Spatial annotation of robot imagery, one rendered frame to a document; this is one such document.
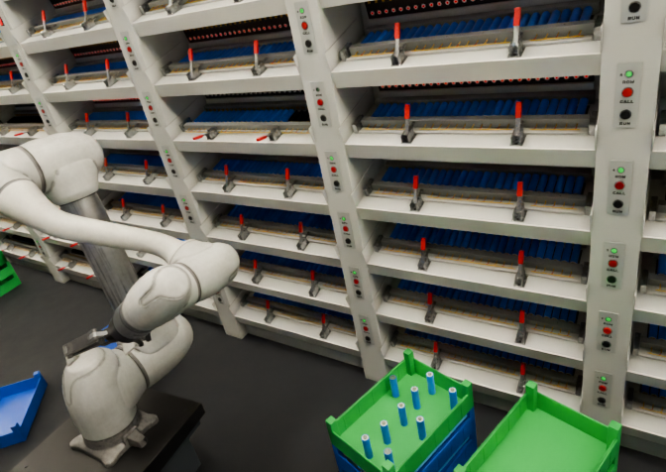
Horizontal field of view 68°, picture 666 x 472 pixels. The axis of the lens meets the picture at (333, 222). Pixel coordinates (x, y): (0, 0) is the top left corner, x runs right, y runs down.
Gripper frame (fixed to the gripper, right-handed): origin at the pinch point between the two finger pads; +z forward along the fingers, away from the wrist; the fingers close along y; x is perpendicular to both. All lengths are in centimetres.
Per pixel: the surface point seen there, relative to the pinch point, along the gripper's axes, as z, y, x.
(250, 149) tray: -29, 45, 47
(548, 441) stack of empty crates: -67, 62, -57
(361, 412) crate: -32, 45, -36
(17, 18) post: 25, 7, 142
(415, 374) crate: -40, 62, -33
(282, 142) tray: -42, 46, 40
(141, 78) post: -11, 27, 85
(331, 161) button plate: -51, 51, 27
